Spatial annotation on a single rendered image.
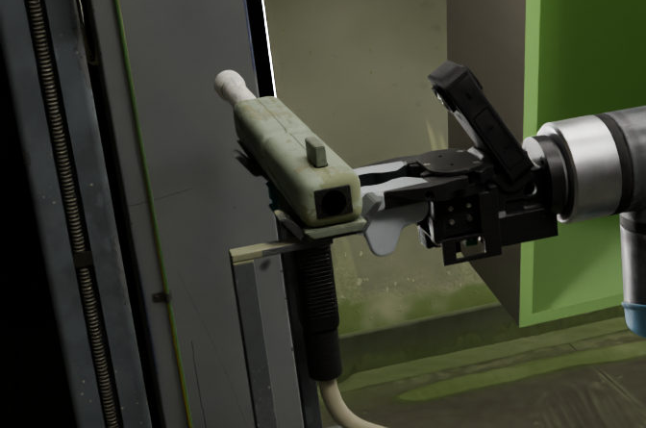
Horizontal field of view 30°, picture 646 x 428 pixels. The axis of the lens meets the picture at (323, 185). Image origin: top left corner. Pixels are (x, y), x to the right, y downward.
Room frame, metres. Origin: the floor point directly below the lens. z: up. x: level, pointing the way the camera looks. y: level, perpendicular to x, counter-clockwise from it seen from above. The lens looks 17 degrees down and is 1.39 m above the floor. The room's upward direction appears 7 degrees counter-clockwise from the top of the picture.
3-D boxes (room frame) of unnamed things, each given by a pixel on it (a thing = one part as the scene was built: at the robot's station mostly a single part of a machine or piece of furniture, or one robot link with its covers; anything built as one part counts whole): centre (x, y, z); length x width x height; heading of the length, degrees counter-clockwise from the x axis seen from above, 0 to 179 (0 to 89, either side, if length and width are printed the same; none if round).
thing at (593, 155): (1.01, -0.22, 1.07); 0.10 x 0.05 x 0.09; 11
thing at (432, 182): (0.96, -0.09, 1.09); 0.09 x 0.05 x 0.02; 111
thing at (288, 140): (1.08, 0.04, 1.05); 0.49 x 0.05 x 0.23; 11
